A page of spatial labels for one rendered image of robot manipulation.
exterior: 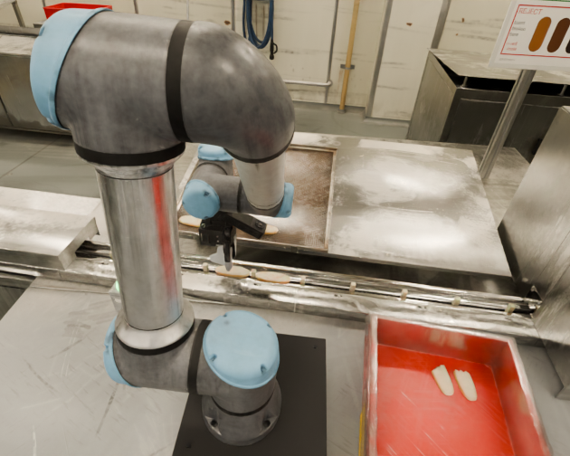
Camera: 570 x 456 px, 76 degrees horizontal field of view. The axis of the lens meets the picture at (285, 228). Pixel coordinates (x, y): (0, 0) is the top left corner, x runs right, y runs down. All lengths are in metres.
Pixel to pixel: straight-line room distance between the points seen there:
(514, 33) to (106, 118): 1.41
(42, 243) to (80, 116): 0.83
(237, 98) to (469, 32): 4.36
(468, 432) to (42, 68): 0.92
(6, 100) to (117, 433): 3.48
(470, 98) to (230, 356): 2.31
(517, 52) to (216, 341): 1.40
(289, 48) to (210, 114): 4.21
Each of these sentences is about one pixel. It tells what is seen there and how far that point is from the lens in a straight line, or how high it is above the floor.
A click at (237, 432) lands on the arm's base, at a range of 0.72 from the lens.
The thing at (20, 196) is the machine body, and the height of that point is 0.82.
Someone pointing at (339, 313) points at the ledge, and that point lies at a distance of 0.99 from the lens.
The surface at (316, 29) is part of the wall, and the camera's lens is 4.49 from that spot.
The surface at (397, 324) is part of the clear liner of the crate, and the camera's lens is 0.92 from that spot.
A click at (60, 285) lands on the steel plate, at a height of 0.82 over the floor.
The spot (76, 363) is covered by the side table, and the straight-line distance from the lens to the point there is 1.02.
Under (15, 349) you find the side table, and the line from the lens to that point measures 1.11.
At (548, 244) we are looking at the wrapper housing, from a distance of 1.13.
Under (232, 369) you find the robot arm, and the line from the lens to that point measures 0.56.
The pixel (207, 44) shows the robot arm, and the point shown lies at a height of 1.53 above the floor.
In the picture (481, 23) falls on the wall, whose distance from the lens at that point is 4.67.
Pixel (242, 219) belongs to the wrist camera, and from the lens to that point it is 0.92.
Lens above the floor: 1.61
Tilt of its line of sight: 38 degrees down
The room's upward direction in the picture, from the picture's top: 3 degrees clockwise
